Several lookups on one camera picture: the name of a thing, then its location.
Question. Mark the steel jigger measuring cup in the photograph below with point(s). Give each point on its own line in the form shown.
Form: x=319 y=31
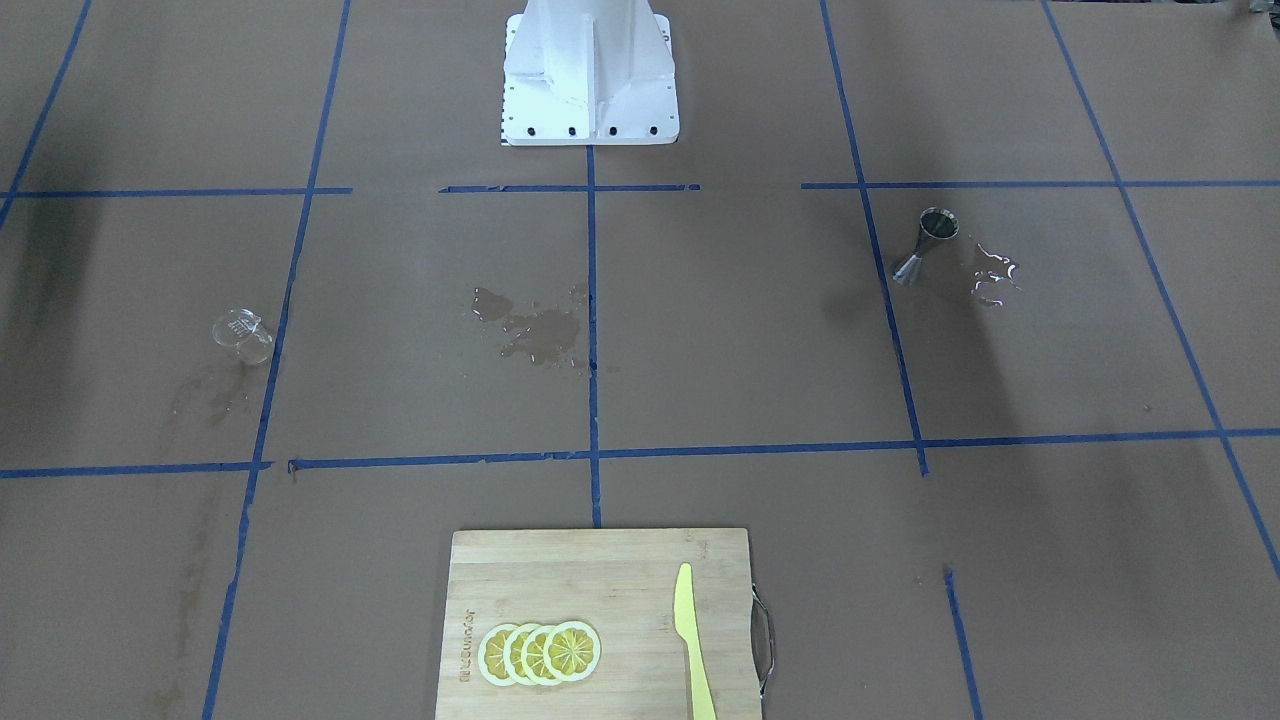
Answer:
x=935 y=227

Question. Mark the yellow plastic knife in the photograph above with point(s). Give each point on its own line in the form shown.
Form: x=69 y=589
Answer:
x=685 y=614

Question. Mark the lemon slice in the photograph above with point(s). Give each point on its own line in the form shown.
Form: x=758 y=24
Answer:
x=533 y=659
x=513 y=653
x=492 y=663
x=572 y=651

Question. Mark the clear glass cup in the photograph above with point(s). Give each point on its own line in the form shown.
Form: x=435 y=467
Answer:
x=244 y=336

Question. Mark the wooden cutting board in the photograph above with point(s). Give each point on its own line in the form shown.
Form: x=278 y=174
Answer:
x=621 y=582

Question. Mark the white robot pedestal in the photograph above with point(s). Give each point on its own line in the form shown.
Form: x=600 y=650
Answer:
x=579 y=73

